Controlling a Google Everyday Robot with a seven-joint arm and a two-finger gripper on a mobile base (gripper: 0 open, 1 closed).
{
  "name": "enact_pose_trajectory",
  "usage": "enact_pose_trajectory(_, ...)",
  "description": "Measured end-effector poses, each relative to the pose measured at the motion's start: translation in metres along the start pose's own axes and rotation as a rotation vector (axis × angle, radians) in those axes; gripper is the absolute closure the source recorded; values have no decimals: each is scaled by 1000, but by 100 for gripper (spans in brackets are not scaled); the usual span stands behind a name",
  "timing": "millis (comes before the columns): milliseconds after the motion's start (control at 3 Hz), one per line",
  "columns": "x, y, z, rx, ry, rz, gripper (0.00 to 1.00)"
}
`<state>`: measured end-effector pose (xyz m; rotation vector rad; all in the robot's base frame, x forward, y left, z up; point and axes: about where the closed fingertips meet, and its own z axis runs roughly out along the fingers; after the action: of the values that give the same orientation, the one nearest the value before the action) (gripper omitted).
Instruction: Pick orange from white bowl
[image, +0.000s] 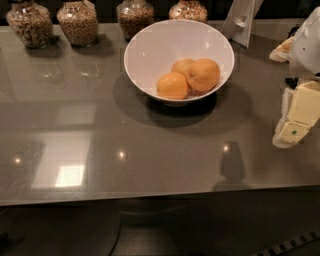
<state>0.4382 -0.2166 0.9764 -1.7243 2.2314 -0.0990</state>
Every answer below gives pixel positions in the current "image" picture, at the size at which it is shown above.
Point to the right orange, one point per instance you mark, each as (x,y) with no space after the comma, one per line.
(203,75)

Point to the white ceramic bowl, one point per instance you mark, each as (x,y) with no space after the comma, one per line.
(153,50)

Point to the back orange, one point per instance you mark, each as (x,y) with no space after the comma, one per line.
(181,65)

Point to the orange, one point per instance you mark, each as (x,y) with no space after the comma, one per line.
(172,86)
(203,75)
(181,65)

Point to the black white striped floor strip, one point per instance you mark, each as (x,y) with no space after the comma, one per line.
(291,244)

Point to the front left orange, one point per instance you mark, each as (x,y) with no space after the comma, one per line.
(172,86)

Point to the white folded stand card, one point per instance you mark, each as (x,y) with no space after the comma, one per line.
(238,24)

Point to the far left glass jar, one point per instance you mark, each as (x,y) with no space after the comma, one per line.
(31,23)

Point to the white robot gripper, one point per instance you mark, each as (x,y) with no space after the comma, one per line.
(307,50)

